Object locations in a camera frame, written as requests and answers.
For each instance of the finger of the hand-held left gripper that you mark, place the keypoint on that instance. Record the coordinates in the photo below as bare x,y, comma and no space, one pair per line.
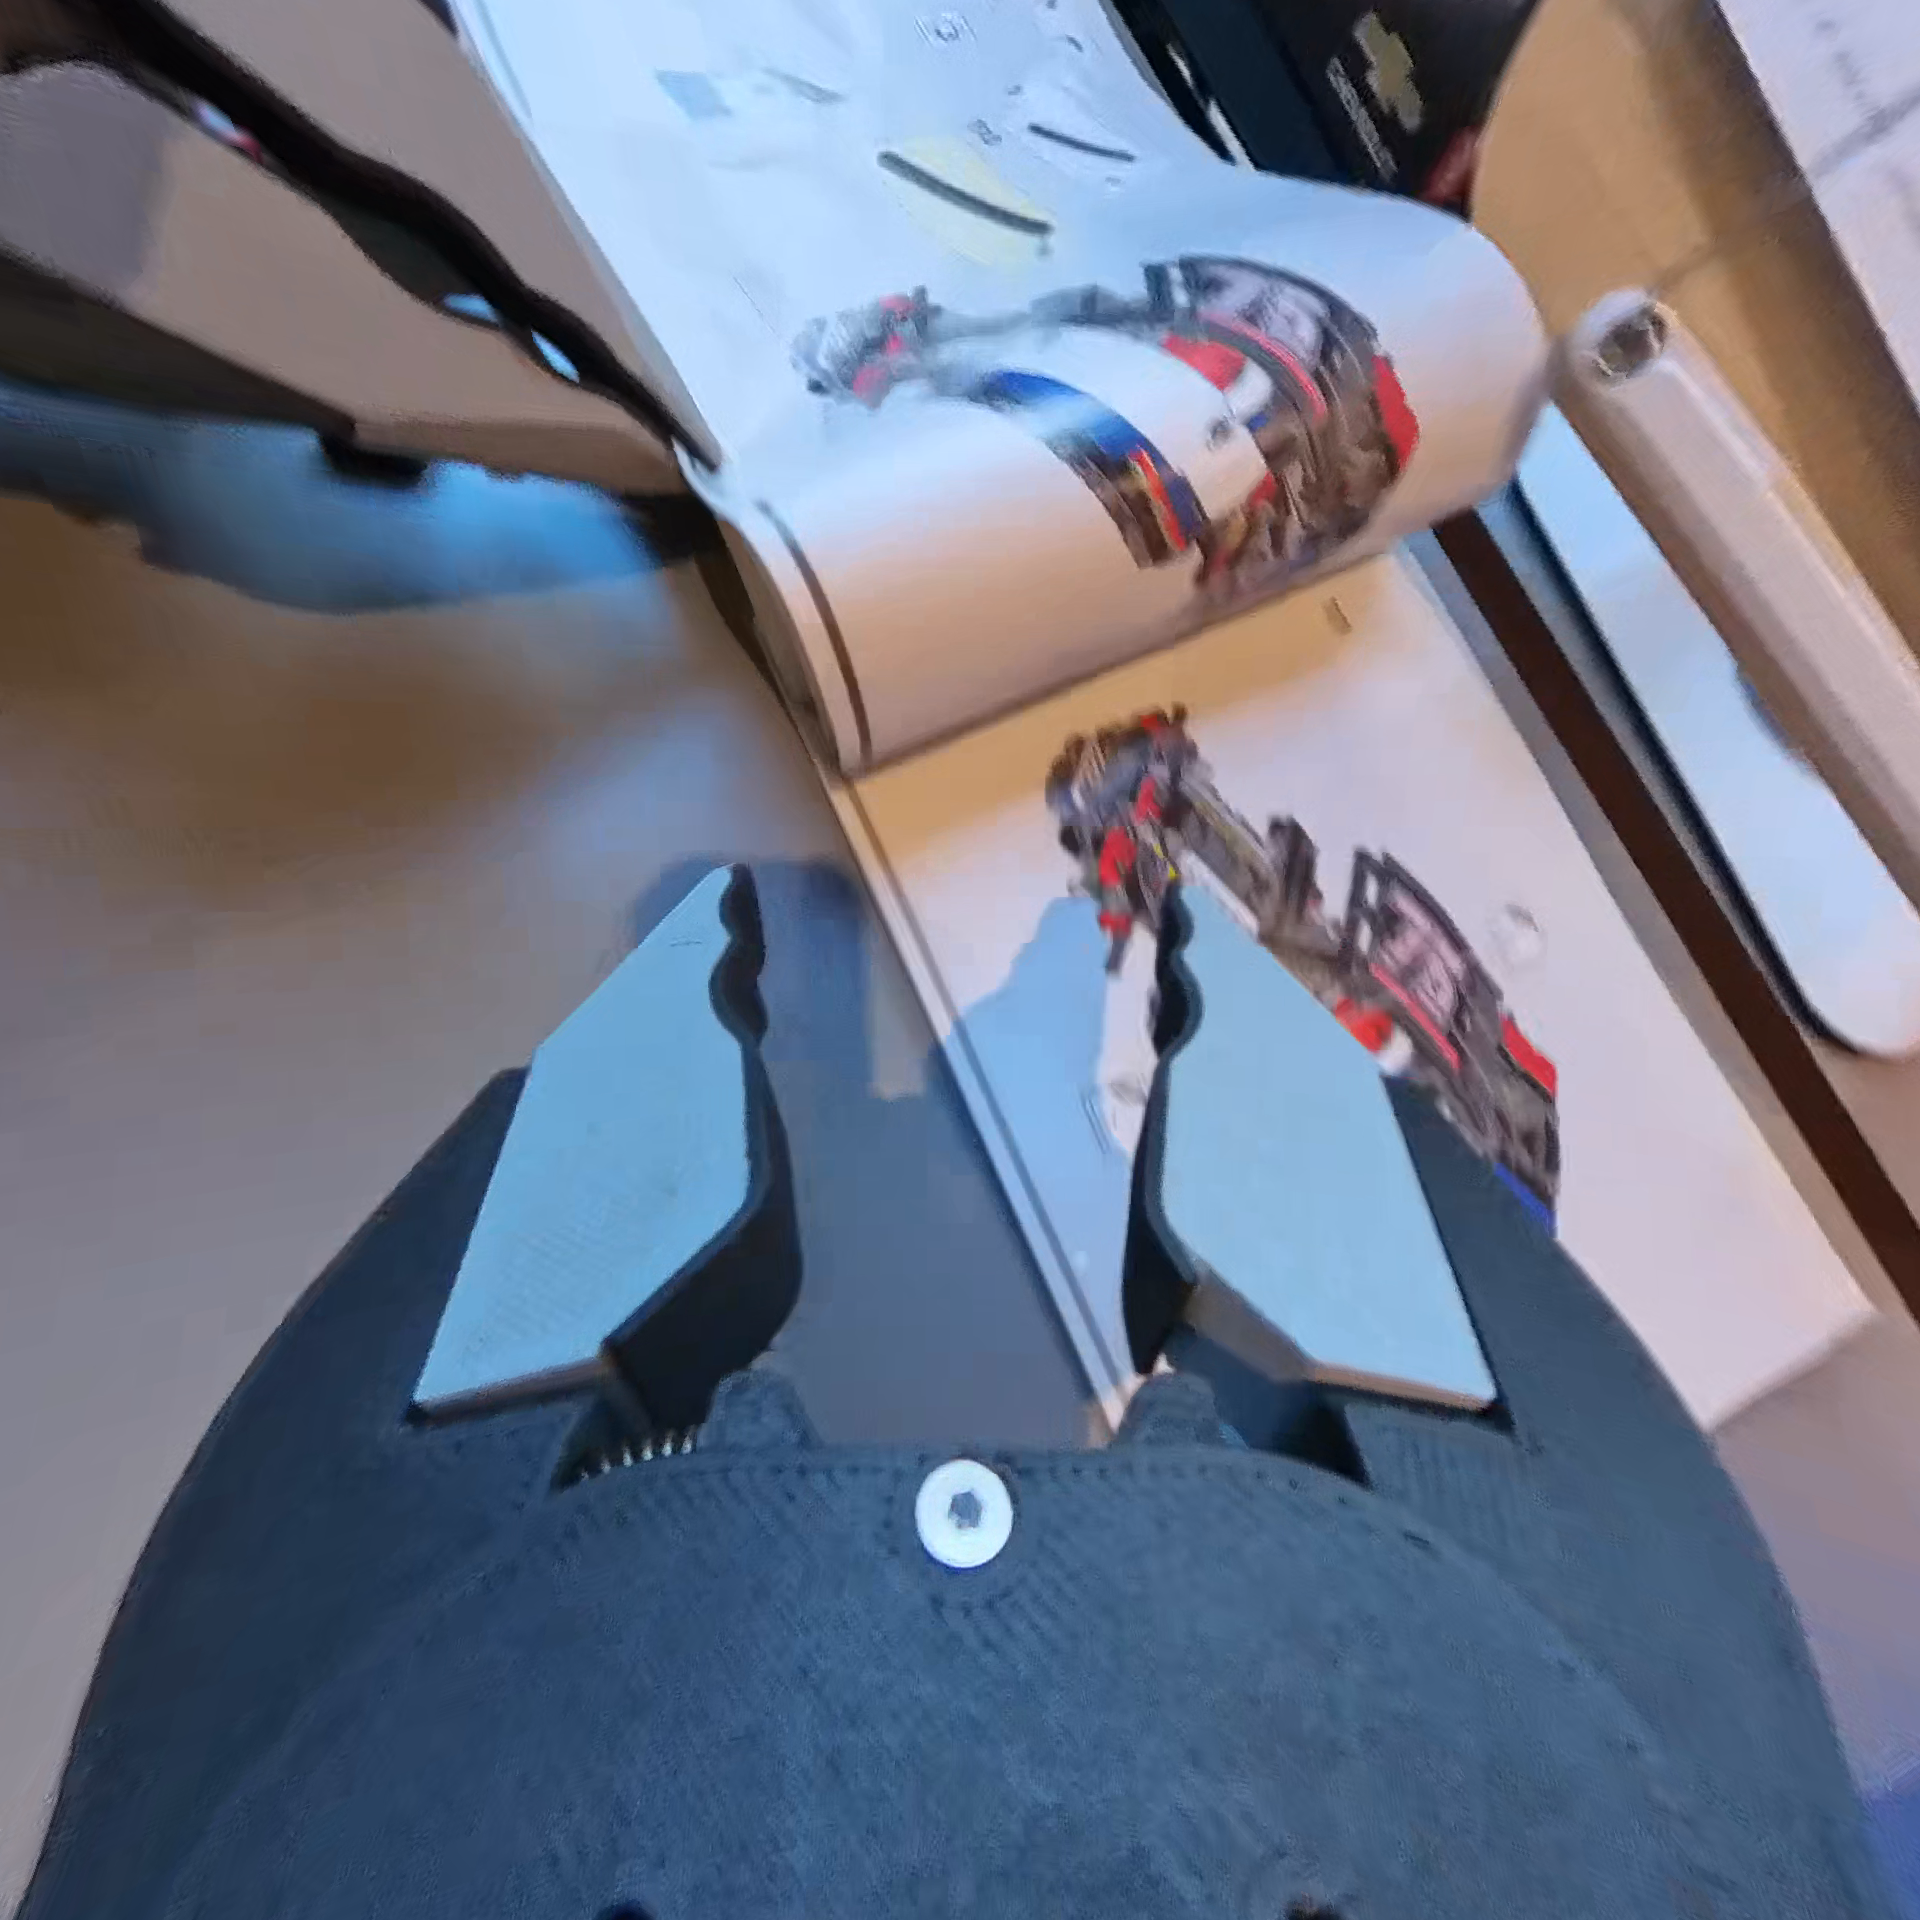
406,135
225,240

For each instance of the black box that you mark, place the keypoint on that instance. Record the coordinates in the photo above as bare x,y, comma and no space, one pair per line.
1349,90

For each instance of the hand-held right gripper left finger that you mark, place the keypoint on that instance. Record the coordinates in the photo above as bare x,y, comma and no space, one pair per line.
599,1185

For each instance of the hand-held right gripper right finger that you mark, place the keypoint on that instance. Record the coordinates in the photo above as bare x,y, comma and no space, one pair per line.
1319,1200

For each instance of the illustrated instruction booklet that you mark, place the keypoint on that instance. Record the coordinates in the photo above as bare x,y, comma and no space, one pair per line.
975,524

